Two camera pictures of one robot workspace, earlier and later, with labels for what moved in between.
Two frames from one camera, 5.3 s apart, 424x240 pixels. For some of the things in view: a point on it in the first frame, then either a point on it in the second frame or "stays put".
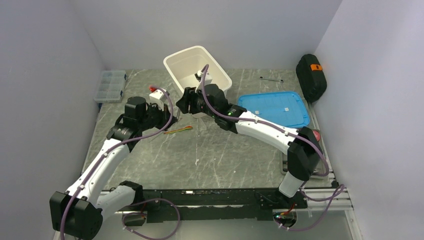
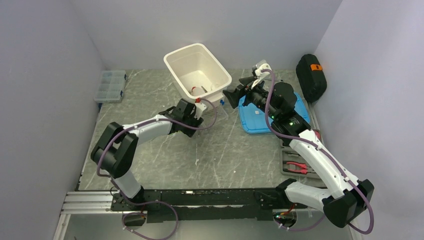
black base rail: x=198 y=205 stays put
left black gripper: x=164 y=115 -> x=196 y=123
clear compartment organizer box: x=111 y=87 stays put
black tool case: x=311 y=76 stays put
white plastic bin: x=183 y=66 stays put
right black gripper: x=189 y=96 -> x=240 y=90
